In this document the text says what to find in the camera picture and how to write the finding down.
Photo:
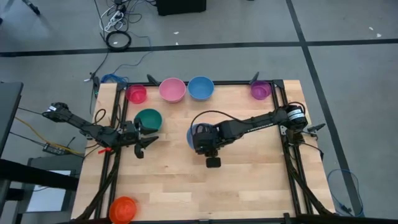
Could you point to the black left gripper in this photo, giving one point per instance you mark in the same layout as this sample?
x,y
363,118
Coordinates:
x,y
130,133

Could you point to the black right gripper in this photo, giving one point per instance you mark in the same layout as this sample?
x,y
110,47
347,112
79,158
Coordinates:
x,y
206,140

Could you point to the green plastic bowl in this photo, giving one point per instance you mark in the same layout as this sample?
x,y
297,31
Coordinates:
x,y
149,118

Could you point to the pink plastic bowl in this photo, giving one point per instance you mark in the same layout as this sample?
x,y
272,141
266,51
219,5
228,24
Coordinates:
x,y
172,90

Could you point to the orange translucent plastic bowl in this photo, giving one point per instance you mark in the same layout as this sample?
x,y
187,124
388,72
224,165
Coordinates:
x,y
122,210

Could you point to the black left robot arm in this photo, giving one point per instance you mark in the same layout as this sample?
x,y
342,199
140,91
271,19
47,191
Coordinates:
x,y
81,123

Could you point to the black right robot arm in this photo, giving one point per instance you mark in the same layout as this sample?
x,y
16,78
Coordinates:
x,y
258,122

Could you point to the red translucent plastic bowl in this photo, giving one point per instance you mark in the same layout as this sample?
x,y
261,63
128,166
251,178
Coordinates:
x,y
136,94

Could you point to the red tag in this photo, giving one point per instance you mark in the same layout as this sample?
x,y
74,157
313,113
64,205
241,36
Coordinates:
x,y
105,151

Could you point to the black clamp lever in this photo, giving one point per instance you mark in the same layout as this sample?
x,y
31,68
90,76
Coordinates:
x,y
152,79
255,77
316,127

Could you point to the purple translucent plastic bowl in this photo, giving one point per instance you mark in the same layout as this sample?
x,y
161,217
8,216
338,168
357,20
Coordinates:
x,y
261,90

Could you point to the small black electronics box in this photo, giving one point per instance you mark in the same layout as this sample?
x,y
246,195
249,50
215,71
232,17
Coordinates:
x,y
54,149

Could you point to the white power strip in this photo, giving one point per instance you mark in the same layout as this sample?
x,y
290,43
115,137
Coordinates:
x,y
114,17

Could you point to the dark side table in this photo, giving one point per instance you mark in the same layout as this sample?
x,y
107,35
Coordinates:
x,y
9,115

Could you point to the black tripod leg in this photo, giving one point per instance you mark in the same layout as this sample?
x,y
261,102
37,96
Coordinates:
x,y
31,6

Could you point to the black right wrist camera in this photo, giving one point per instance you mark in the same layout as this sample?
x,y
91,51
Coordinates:
x,y
213,162

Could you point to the black aluminium table frame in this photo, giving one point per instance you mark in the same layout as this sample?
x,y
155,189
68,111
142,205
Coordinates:
x,y
224,83

